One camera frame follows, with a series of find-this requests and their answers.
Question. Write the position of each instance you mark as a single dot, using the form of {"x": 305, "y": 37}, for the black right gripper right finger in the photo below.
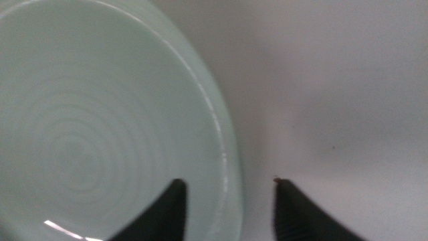
{"x": 297, "y": 221}

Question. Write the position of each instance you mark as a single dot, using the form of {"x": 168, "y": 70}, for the pale green shallow bowl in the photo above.
{"x": 100, "y": 117}

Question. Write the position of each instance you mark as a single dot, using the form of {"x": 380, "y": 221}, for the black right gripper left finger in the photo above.
{"x": 164, "y": 217}

